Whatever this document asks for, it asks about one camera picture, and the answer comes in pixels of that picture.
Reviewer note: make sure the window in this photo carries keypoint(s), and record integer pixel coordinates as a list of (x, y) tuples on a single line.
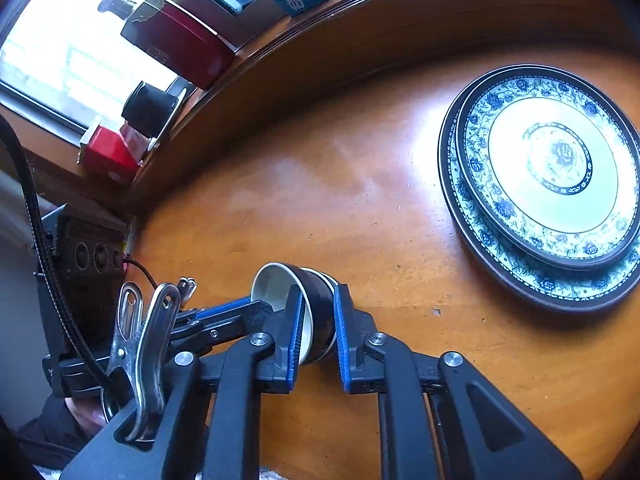
[(60, 60)]

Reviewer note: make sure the red and white packet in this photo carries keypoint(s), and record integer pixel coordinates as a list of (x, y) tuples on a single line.
[(107, 155)]

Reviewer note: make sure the medium blue floral plate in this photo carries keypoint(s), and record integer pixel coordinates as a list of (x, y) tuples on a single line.
[(550, 200)]

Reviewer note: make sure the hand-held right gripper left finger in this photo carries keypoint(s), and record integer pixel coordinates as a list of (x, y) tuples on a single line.
[(295, 345)]

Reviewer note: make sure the dark knob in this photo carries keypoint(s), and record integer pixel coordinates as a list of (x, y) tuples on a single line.
[(117, 2)]

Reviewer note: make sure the large blue floral plate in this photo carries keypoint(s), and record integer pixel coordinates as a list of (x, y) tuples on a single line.
[(470, 240)]

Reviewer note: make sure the person's left forearm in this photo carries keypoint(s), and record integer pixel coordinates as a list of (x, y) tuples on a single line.
[(50, 440)]

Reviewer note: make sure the small dark bowl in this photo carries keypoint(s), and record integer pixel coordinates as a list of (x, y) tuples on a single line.
[(311, 290), (322, 330), (270, 285)]

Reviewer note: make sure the dark red box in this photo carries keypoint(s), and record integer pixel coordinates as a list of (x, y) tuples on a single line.
[(185, 40)]

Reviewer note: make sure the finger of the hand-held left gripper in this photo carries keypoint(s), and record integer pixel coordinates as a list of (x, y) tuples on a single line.
[(210, 340), (225, 310)]

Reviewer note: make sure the person's left hand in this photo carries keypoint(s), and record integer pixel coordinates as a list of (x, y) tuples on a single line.
[(87, 415)]

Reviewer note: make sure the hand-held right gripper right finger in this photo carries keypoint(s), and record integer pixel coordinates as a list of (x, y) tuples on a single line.
[(342, 345)]

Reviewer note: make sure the black pitcher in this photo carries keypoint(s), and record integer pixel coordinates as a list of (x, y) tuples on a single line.
[(147, 107)]

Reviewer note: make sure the metal spring clip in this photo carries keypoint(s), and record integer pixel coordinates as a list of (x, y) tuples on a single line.
[(145, 350)]

